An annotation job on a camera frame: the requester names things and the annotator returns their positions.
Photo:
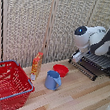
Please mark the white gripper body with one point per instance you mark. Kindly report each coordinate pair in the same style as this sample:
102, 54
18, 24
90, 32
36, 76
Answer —
78, 56

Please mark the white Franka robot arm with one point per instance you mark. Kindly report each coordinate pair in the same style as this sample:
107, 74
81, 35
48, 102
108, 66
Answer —
94, 35

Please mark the red bowl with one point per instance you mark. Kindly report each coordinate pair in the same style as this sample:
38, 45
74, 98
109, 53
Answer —
60, 70

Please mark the blue plastic pitcher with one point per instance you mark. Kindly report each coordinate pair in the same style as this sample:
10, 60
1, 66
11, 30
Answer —
52, 80

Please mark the red plastic shopping basket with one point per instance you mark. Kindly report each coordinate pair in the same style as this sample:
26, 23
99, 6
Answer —
7, 84

